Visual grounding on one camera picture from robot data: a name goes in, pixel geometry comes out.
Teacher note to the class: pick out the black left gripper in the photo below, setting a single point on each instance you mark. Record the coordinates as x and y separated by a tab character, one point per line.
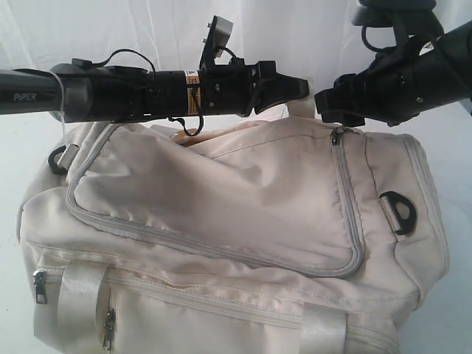
237	88

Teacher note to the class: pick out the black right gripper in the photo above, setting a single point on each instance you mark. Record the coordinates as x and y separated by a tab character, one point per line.
386	91

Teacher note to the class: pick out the cream canvas duffel bag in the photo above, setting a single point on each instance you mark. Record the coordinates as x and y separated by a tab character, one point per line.
272	236

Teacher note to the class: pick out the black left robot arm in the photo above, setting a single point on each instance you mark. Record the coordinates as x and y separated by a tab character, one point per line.
84	91

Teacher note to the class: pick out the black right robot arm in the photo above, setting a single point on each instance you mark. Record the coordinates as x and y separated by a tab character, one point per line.
417	66

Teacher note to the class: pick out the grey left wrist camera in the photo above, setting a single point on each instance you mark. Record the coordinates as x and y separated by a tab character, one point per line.
219	32

